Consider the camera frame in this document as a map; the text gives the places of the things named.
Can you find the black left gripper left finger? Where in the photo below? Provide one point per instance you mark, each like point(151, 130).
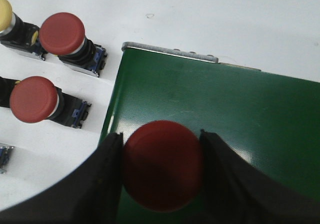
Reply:
point(88, 195)

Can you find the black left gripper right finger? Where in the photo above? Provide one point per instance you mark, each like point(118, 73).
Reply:
point(237, 193)

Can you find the red mushroom push button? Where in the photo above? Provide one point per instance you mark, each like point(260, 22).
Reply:
point(36, 98)
point(163, 166)
point(63, 35)

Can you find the green conveyor belt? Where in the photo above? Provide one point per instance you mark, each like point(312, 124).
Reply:
point(269, 120)

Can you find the push button contact block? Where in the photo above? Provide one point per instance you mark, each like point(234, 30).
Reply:
point(5, 155)

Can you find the black push button body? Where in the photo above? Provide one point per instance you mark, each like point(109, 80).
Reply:
point(7, 86)

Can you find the yellow mushroom push button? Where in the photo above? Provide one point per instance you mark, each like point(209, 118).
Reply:
point(19, 36)

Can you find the aluminium conveyor frame rail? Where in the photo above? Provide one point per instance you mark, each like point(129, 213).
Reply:
point(186, 56)

